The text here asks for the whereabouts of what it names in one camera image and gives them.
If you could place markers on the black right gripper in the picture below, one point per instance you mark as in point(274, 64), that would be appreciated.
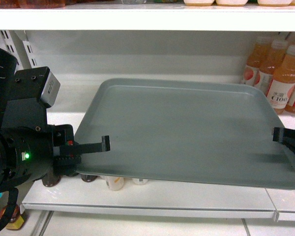
point(287, 136)

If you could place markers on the orange juice bottle middle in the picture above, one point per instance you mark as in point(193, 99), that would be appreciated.
point(273, 60)

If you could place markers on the orange juice bottle front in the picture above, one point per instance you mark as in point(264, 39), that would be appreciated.
point(283, 82)

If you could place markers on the orange juice bottle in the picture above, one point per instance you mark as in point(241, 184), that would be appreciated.
point(283, 82)
point(255, 59)
point(273, 60)

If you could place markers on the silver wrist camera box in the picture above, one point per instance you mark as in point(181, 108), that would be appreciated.
point(38, 83)

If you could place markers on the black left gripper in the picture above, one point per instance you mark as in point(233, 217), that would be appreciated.
point(64, 160)

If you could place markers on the grey silver rectangular tray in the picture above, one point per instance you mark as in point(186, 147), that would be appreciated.
point(185, 131)

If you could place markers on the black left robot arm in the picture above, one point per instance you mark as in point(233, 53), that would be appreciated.
point(29, 146)

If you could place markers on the white upper shelf board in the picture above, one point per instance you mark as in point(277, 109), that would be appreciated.
point(150, 16)

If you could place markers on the white jug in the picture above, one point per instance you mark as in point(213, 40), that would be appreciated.
point(231, 2)
point(198, 2)

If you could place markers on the white jug on top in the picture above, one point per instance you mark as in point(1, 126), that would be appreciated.
point(198, 2)

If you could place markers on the white slotted shelf upright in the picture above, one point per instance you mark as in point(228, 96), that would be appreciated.
point(29, 51)

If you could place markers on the orange juice bottle back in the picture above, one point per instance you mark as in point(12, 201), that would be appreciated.
point(255, 59)

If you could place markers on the white labelled drink bottle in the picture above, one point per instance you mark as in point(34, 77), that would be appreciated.
point(139, 181)

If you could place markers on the yellow white drink bottle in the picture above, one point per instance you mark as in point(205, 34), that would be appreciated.
point(114, 183)

